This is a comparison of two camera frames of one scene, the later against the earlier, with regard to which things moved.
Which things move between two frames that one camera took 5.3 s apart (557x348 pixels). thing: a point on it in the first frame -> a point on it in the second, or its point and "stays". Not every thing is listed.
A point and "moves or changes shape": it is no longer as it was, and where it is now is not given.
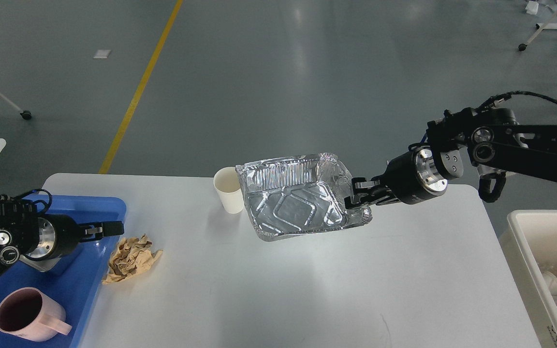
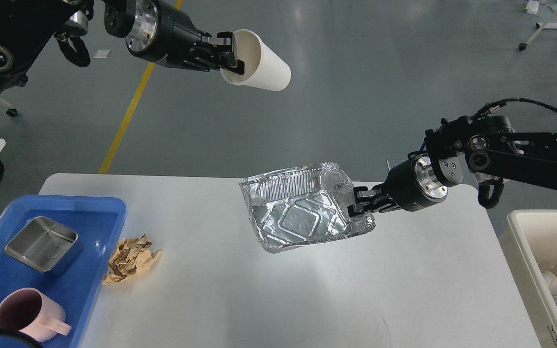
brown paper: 131,255 stays
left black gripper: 59,234 -> 164,33
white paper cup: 227,182 -> 264,68
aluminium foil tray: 289,195 moves or changes shape
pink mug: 27,313 stays
